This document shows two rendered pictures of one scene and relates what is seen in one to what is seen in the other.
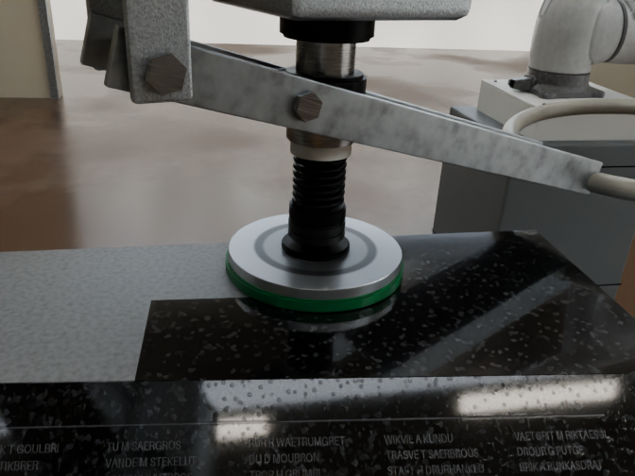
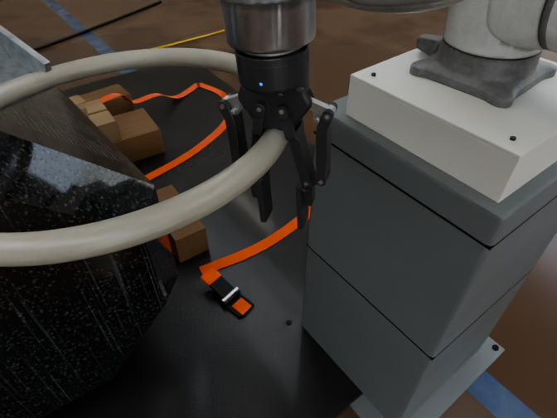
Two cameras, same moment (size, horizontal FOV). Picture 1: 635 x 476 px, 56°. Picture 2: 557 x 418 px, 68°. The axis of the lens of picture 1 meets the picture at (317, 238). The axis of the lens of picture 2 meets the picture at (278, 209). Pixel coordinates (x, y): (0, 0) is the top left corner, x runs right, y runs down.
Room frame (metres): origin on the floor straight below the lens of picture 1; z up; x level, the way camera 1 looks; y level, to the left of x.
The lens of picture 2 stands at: (0.99, -1.08, 1.20)
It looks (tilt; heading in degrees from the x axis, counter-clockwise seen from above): 43 degrees down; 65
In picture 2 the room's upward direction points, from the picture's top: straight up
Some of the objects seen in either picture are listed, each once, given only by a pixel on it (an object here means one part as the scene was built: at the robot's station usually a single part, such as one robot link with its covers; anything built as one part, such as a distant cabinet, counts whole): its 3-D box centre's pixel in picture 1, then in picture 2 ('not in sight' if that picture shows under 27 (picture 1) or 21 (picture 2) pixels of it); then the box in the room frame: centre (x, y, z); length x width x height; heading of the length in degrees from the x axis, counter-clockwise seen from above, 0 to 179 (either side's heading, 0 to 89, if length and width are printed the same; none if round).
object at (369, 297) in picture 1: (315, 253); not in sight; (0.66, 0.00, 0.84); 0.22 x 0.22 x 0.04
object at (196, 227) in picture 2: not in sight; (176, 221); (1.11, 0.12, 0.07); 0.30 x 0.12 x 0.12; 99
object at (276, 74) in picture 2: not in sight; (274, 87); (1.16, -0.70, 1.00); 0.08 x 0.07 x 0.09; 136
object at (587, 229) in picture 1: (519, 254); (417, 255); (1.60, -0.60, 0.40); 0.50 x 0.50 x 0.80; 12
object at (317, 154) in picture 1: (321, 136); not in sight; (0.66, 0.00, 0.99); 0.07 x 0.07 x 0.04
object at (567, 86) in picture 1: (549, 79); (475, 53); (1.60, -0.58, 0.91); 0.22 x 0.18 x 0.06; 106
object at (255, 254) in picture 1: (315, 250); not in sight; (0.66, 0.00, 0.84); 0.21 x 0.21 x 0.01
